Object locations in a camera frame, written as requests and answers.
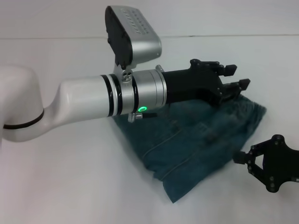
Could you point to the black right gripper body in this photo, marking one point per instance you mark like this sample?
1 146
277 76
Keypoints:
280 165

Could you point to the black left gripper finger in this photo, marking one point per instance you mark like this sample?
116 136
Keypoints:
236 88
227 70

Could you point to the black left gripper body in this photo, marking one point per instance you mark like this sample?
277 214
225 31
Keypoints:
187 86

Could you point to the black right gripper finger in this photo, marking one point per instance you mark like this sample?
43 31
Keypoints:
259 177
261 145

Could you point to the blue denim shorts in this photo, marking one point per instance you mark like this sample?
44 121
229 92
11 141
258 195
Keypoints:
187 149

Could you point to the white and silver left arm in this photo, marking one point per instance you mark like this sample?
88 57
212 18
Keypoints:
81 98

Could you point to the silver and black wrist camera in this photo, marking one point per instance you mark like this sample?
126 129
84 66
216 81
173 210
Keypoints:
144 44

